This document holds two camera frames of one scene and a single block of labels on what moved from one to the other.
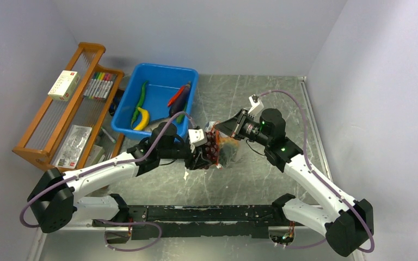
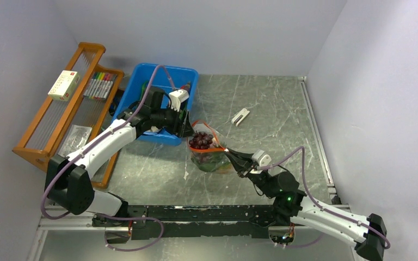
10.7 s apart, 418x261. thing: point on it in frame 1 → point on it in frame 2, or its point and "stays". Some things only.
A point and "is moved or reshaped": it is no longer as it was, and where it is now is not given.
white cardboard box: x=65 y=85 stays
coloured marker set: x=100 y=86 stays
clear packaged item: x=73 y=147 stays
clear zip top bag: x=221 y=149 is moved or reshaped
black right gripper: x=233 y=126 → x=240 y=160
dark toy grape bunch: x=211 y=151 is moved or reshaped
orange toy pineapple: x=228 y=150 → x=219 y=165
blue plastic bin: x=148 y=96 stays
